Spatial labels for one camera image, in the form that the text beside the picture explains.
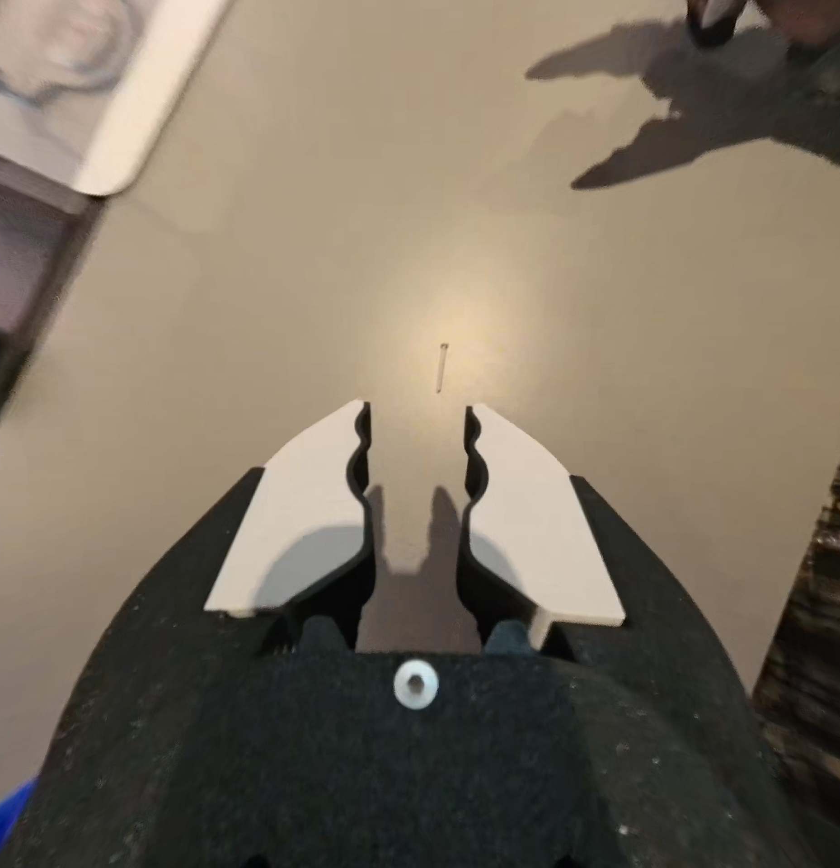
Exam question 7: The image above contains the white tablet stand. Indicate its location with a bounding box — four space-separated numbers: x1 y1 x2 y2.
0 0 234 198

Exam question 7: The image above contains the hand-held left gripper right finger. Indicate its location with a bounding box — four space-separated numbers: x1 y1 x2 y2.
455 403 627 652

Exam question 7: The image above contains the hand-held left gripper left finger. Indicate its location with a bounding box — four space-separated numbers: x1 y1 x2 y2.
203 399 379 652

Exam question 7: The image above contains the person's plaid shirt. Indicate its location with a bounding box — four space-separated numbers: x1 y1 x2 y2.
752 426 840 868

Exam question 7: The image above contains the blue plastic bin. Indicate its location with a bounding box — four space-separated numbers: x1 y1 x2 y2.
0 778 40 868

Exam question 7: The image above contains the person's right hand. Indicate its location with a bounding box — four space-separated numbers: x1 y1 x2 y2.
748 0 840 47

